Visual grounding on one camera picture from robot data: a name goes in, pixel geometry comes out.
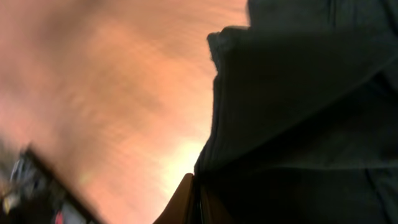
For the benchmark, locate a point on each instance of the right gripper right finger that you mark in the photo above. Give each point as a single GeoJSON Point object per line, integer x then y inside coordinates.
{"type": "Point", "coordinates": [213, 211]}

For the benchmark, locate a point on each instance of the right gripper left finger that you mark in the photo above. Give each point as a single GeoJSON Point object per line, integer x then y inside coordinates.
{"type": "Point", "coordinates": [179, 206]}

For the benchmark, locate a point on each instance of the black t-shirt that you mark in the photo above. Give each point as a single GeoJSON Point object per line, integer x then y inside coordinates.
{"type": "Point", "coordinates": [304, 126]}

